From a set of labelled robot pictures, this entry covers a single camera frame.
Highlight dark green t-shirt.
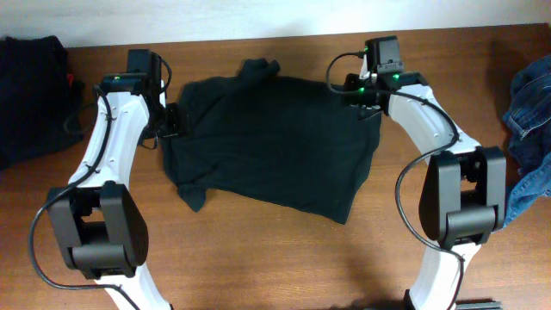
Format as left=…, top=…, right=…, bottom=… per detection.
left=161, top=59, right=381, bottom=224

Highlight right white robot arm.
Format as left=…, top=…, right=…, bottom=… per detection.
left=344, top=51, right=506, bottom=309

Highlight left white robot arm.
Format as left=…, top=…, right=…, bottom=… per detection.
left=40, top=71, right=179, bottom=309

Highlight black folded garment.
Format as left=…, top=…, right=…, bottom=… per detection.
left=1, top=36, right=84, bottom=170

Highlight blue denim jeans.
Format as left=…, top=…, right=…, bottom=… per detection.
left=503, top=55, right=550, bottom=226

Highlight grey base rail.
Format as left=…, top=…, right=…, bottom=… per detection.
left=455, top=301, right=503, bottom=310

